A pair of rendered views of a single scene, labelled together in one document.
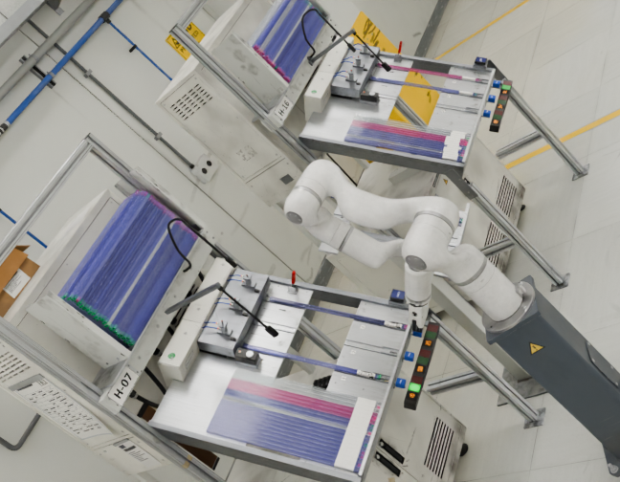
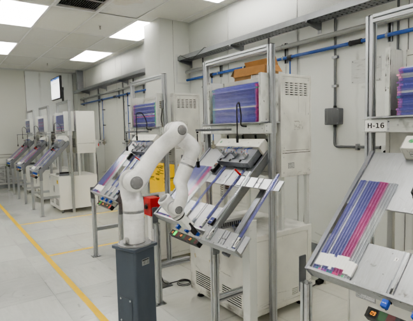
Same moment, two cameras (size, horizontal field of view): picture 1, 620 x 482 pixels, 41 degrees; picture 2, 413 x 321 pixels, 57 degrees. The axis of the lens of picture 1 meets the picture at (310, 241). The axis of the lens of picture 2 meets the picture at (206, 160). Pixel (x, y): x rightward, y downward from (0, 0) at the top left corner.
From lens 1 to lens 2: 3.78 m
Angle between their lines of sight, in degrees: 95
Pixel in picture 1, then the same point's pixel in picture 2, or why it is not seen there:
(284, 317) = (231, 178)
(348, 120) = (390, 180)
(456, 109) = (398, 273)
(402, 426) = (227, 266)
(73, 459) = (347, 172)
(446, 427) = (240, 302)
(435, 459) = not seen: hidden behind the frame
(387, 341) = (198, 220)
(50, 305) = (210, 87)
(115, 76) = not seen: outside the picture
